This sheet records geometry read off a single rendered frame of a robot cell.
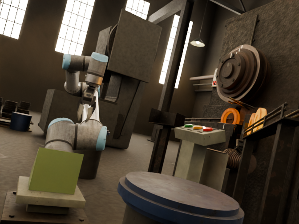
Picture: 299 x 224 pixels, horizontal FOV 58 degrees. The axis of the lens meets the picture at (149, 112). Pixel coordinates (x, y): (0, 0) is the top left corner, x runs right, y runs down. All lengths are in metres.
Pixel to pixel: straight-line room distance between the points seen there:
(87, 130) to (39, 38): 10.44
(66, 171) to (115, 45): 3.24
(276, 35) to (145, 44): 2.83
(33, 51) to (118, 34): 7.59
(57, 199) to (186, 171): 0.64
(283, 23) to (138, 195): 1.95
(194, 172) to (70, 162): 0.65
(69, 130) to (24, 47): 10.35
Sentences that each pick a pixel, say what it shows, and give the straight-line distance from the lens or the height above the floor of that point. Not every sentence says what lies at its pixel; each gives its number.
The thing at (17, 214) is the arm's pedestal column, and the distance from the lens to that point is 1.47.
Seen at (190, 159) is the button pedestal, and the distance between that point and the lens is 1.16.
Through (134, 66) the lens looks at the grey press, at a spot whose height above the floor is 1.46.
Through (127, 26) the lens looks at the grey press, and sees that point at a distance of 4.63.
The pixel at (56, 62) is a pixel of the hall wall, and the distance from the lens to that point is 11.80.
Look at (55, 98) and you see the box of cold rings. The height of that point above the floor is 0.61.
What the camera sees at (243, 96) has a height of 0.93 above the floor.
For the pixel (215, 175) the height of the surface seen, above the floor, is 0.41.
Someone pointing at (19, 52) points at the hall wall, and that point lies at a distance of 11.81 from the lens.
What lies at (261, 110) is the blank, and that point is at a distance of 1.55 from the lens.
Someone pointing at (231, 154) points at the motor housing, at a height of 0.50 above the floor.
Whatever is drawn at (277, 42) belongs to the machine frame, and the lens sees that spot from 2.29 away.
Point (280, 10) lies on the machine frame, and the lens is 2.41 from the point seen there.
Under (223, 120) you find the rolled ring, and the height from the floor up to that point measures 0.74.
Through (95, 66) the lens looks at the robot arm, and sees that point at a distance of 1.46.
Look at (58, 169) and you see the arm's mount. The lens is 1.47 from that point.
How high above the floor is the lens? 0.57
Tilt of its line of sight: 2 degrees up
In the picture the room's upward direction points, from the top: 13 degrees clockwise
